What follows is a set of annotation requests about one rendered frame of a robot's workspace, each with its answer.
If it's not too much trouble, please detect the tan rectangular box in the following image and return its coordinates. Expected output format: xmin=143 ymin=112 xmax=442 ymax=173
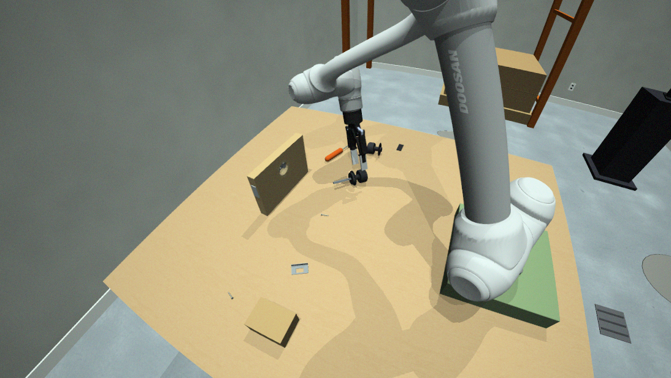
xmin=244 ymin=297 xmax=299 ymax=348

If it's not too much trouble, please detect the orange-handled screwdriver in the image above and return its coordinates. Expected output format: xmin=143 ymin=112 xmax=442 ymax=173
xmin=325 ymin=146 xmax=348 ymax=161

